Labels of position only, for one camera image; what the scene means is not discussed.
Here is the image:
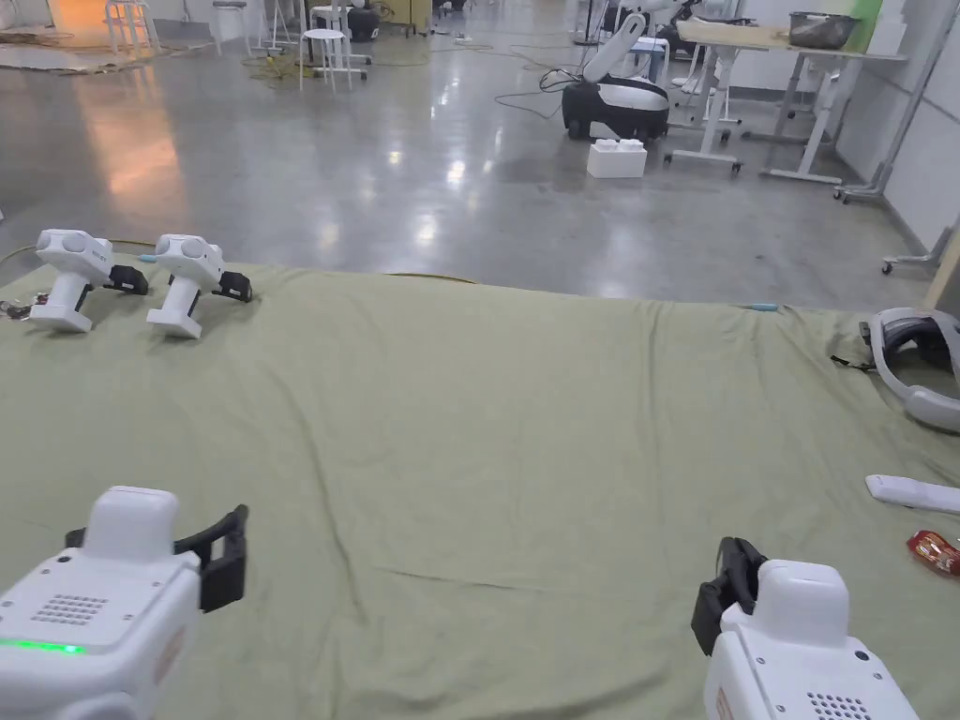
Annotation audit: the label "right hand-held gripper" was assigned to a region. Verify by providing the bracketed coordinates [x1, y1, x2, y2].
[691, 535, 921, 720]

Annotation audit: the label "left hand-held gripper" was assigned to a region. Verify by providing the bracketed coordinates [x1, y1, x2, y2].
[0, 486, 249, 720]

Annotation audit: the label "white hand controller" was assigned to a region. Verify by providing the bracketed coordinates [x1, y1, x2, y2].
[864, 472, 960, 515]

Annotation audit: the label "red snack packet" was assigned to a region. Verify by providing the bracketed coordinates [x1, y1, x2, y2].
[907, 528, 960, 578]

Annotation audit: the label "spare white hand-held gripper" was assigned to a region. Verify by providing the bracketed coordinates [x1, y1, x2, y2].
[29, 228, 150, 335]
[145, 232, 254, 341]

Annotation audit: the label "white and grey headset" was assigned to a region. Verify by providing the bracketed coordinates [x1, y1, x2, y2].
[858, 306, 960, 436]

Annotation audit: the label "bed with pale green sheet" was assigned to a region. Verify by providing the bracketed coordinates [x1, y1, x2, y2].
[0, 257, 960, 720]

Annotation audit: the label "white foam box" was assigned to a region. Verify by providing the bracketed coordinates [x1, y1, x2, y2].
[585, 138, 649, 181]

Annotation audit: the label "flat brown cardboard sheets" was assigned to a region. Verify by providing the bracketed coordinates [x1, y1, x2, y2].
[0, 26, 155, 77]

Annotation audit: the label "black and white wheeled robot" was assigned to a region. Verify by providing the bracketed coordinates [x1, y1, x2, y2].
[562, 0, 700, 143]

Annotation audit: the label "white tall stool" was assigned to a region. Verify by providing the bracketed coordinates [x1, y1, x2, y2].
[103, 0, 160, 48]

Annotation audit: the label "white round stool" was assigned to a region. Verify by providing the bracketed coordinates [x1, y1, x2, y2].
[299, 28, 369, 93]

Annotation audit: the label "grey-seat tall stool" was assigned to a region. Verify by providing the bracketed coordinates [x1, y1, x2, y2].
[211, 0, 254, 57]

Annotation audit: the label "white-legged table with bowl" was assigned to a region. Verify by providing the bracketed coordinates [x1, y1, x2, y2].
[663, 10, 910, 186]

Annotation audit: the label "yellow cable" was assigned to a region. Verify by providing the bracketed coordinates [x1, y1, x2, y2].
[241, 46, 308, 85]

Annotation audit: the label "black floor cable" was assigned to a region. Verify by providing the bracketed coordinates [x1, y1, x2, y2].
[492, 66, 586, 123]

